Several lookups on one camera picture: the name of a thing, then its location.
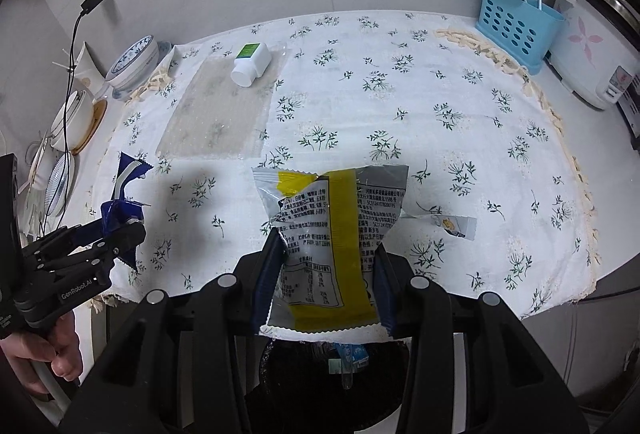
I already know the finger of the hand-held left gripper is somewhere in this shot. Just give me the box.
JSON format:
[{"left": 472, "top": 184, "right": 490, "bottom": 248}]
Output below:
[
  {"left": 40, "top": 245, "right": 139, "bottom": 285},
  {"left": 25, "top": 219, "right": 147, "bottom": 263}
]

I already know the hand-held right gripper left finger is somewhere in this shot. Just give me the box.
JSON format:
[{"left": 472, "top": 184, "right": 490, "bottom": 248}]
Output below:
[{"left": 70, "top": 231, "right": 288, "bottom": 434}]

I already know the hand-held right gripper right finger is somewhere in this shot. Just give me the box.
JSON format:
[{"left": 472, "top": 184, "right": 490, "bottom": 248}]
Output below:
[{"left": 371, "top": 246, "right": 568, "bottom": 434}]

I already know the blue snack wrapper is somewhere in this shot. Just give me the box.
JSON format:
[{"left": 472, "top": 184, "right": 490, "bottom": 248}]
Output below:
[{"left": 99, "top": 152, "right": 153, "bottom": 273}]

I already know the yellow silver snack packet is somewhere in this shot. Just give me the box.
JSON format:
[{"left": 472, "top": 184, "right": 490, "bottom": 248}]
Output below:
[{"left": 251, "top": 165, "right": 411, "bottom": 340}]

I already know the black trash bin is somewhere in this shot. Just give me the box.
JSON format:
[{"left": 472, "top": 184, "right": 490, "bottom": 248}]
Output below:
[{"left": 249, "top": 336, "right": 412, "bottom": 434}]

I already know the torn silver wrapper piece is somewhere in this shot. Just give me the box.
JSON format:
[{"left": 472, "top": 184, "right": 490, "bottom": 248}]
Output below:
[{"left": 402, "top": 213, "right": 477, "bottom": 240}]

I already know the person's left hand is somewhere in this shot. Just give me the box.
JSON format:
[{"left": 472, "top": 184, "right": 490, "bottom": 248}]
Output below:
[{"left": 0, "top": 314, "right": 84, "bottom": 396}]

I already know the blue striped plate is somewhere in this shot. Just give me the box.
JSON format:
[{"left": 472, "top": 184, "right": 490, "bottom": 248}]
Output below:
[{"left": 44, "top": 153, "right": 77, "bottom": 217}]

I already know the blue packet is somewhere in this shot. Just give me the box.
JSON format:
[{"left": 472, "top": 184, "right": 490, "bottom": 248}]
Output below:
[{"left": 335, "top": 341, "right": 371, "bottom": 370}]

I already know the round wooden coaster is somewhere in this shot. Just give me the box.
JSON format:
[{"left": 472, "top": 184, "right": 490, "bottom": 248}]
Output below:
[{"left": 72, "top": 100, "right": 109, "bottom": 156}]

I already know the stack of white bowls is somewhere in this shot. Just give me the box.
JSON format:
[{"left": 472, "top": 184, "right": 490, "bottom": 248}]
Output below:
[{"left": 49, "top": 90, "right": 96, "bottom": 153}]

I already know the clear bubble wrap sheet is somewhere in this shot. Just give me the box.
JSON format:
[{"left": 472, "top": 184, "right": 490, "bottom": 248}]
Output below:
[{"left": 156, "top": 44, "right": 291, "bottom": 161}]

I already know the blue patterned ceramic bowl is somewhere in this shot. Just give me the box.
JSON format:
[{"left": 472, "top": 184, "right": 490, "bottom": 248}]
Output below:
[{"left": 105, "top": 36, "right": 160, "bottom": 89}]

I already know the white floral tablecloth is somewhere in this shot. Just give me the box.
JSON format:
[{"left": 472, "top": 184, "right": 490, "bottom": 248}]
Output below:
[{"left": 87, "top": 12, "right": 602, "bottom": 321}]

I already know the white green-label pill bottle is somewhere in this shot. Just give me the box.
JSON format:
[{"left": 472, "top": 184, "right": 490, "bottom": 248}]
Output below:
[{"left": 230, "top": 42, "right": 273, "bottom": 89}]

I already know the blue perforated utensil basket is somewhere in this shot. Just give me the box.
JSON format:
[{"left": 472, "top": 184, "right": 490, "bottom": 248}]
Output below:
[{"left": 475, "top": 0, "right": 566, "bottom": 76}]

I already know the black and white appliance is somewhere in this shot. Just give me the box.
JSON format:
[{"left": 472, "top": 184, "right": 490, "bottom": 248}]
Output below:
[{"left": 617, "top": 74, "right": 640, "bottom": 137}]

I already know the white flower-print rice cooker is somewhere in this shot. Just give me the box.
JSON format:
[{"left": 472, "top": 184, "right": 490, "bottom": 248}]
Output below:
[{"left": 547, "top": 0, "right": 640, "bottom": 111}]

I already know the black cable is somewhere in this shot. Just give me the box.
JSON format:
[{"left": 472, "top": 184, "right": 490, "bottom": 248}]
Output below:
[{"left": 62, "top": 11, "right": 86, "bottom": 151}]

